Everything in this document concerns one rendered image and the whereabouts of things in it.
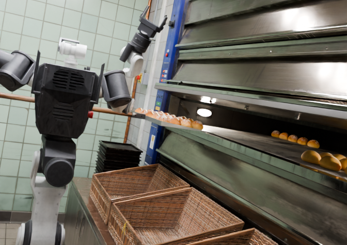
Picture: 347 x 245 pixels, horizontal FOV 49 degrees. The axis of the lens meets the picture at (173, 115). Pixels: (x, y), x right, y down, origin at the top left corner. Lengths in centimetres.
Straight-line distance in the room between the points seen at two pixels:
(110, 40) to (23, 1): 79
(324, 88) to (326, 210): 45
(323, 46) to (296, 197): 62
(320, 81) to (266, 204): 57
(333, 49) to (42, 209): 139
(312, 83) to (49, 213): 126
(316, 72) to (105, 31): 235
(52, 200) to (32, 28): 200
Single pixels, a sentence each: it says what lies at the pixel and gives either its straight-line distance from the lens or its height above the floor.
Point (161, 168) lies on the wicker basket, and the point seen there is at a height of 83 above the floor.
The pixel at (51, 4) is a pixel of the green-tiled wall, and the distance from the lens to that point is 355.
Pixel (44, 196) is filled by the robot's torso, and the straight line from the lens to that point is 182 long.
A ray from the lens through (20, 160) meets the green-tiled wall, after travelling 359.
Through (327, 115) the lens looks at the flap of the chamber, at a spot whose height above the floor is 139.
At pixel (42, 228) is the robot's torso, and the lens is 184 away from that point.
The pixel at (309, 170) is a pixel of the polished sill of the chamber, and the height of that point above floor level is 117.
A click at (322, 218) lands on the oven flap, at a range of 152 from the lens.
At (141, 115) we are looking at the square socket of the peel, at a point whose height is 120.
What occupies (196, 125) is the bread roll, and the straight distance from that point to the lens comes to 231.
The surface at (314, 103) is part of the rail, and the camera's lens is 138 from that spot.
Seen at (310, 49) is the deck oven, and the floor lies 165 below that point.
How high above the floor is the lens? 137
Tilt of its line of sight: 3 degrees down
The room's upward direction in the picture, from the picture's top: 11 degrees clockwise
